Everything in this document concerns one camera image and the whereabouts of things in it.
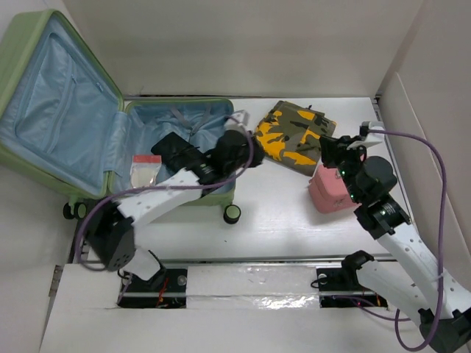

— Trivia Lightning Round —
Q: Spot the powder puff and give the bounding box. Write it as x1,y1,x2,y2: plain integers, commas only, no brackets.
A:
130,154,162,188

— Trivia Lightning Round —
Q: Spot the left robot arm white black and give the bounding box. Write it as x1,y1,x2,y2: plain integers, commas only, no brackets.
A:
82,129,264,292

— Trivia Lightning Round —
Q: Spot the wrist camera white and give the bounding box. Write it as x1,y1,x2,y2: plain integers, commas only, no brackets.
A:
347,121,385,150
224,110,249,133

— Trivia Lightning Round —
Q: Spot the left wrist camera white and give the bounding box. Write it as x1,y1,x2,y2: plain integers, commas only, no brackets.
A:
224,110,249,133

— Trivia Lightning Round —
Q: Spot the green hard-shell suitcase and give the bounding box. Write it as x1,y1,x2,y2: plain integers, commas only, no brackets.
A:
1,10,234,219

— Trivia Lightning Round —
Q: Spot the pink jewelry box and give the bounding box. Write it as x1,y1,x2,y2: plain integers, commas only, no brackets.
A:
308,164,358,214

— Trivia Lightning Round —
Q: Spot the camouflage clothing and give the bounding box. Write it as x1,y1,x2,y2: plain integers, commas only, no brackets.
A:
255,101,337,177

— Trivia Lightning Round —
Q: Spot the metal base rail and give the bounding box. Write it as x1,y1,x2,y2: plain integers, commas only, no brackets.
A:
49,257,391,312

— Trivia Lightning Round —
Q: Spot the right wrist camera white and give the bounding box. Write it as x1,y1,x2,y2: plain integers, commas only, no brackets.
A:
347,121,385,150

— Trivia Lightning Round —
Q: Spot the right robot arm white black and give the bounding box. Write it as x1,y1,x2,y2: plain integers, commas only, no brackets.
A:
320,130,470,352

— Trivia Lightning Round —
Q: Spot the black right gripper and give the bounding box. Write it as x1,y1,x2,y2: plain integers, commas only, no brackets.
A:
317,135,367,204

